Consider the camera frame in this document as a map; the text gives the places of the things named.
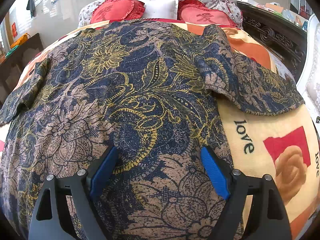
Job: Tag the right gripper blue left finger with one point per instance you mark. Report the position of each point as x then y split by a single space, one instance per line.
51 218

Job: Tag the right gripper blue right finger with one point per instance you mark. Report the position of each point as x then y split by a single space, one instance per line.
267 217

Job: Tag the navy gold floral shirt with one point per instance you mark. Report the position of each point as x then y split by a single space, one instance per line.
125 109

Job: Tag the orange cream fleece blanket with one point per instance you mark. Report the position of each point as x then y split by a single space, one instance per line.
272 139

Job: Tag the dark wooden side table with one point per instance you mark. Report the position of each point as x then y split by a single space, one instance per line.
19 58

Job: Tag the yellow bag on table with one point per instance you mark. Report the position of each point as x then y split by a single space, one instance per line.
20 41

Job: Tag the dark carved wooden furniture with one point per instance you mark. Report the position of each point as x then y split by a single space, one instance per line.
281 37

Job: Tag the left red heart pillow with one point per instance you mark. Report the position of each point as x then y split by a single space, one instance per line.
118 10

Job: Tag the red heart pillow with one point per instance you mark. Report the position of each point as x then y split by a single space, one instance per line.
195 12
118 10

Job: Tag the white square pillow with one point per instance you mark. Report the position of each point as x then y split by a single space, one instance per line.
166 9

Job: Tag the right red heart pillow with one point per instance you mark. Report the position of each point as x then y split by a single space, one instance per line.
195 12

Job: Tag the dark cloth hanging on wall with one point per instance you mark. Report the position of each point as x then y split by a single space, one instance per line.
32 8

